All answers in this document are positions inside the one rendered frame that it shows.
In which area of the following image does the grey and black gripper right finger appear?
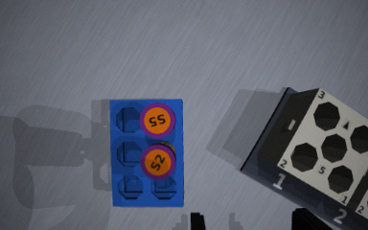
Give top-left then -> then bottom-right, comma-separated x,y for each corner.
291,208 -> 333,230

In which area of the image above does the blue tube rack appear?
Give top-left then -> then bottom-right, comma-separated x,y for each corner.
110,99 -> 184,207

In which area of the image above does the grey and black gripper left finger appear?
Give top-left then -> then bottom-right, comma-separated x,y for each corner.
191,213 -> 206,230

